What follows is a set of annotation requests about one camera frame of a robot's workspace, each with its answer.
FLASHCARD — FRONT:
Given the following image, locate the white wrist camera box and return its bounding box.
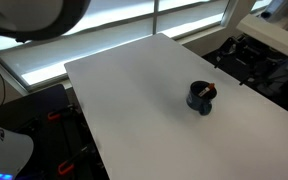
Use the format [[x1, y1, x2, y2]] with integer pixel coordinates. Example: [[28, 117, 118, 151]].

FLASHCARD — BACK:
[[236, 13, 288, 62]]

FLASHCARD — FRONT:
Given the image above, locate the black clamp orange handle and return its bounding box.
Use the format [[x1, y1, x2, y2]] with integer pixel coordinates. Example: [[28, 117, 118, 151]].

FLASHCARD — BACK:
[[47, 104, 79, 121], [57, 144, 96, 176]]

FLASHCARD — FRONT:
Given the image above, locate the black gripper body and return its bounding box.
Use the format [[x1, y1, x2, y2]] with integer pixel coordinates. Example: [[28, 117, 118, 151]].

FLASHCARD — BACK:
[[222, 35, 270, 73]]

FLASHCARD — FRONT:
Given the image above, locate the orange capped white marker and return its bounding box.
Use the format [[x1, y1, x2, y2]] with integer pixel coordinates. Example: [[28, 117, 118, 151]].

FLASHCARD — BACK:
[[198, 82, 216, 98]]

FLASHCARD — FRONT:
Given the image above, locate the gray window frame post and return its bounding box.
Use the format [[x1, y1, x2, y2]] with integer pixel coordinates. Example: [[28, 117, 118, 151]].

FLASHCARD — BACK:
[[221, 0, 236, 27], [152, 0, 161, 35]]

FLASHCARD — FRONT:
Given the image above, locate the gray office chair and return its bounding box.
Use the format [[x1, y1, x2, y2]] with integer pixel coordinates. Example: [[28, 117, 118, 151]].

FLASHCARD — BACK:
[[257, 58, 288, 98]]

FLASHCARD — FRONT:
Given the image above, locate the dark blue mug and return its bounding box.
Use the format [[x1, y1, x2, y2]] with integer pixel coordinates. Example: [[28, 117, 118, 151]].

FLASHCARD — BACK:
[[186, 79, 218, 117]]

